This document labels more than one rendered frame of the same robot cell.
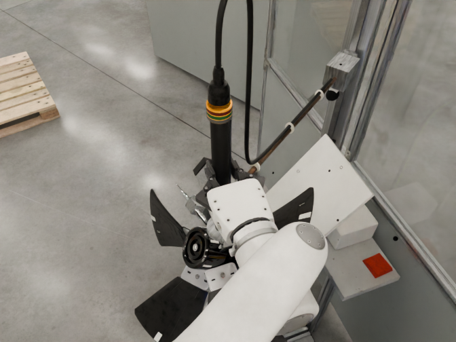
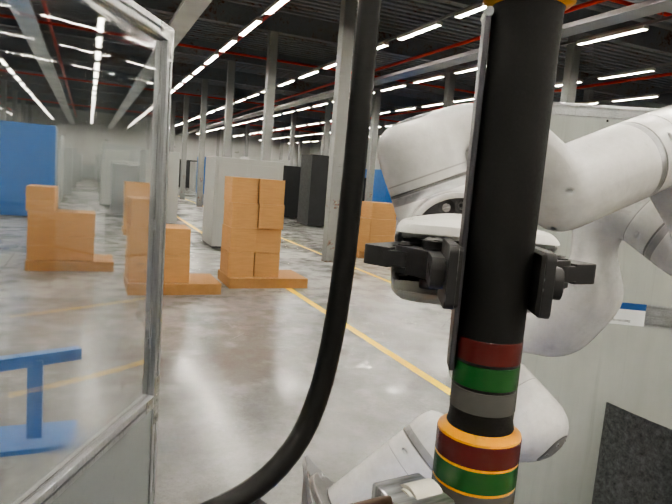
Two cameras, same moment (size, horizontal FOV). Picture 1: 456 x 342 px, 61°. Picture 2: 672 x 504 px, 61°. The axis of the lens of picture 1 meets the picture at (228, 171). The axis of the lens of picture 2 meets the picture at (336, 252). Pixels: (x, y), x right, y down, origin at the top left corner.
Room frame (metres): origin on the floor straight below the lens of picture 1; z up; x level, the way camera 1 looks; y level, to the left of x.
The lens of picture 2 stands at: (0.80, 0.06, 1.67)
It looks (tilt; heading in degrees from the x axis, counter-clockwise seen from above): 7 degrees down; 205
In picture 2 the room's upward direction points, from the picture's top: 5 degrees clockwise
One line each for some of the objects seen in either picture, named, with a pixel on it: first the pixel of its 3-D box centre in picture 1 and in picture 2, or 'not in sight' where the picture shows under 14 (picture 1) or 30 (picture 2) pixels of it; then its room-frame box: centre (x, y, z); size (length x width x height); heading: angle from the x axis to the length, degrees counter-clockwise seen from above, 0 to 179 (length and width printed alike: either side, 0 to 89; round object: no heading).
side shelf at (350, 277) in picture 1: (345, 248); not in sight; (0.80, -0.46, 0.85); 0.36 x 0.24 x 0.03; 20
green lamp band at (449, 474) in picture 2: not in sight; (474, 463); (0.51, 0.01, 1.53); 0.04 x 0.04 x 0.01
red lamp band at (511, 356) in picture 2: not in sight; (488, 346); (0.51, 0.01, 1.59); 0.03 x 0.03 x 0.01
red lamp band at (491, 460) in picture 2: not in sight; (477, 440); (0.51, 0.01, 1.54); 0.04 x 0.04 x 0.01
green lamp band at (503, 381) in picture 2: not in sight; (485, 370); (0.51, 0.01, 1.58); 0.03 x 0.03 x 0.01
